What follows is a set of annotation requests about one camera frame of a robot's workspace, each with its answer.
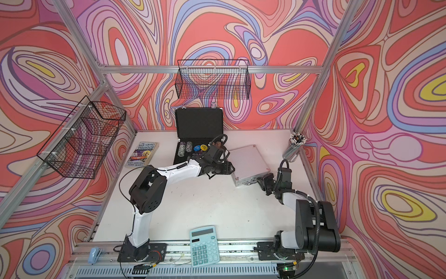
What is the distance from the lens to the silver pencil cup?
3.05 feet

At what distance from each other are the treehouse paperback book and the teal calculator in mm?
504

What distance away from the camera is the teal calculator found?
72 centimetres

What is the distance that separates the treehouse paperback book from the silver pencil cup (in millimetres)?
819

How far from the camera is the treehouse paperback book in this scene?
3.34 feet

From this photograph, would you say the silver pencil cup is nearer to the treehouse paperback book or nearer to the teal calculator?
the teal calculator

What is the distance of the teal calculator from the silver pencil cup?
0.59m
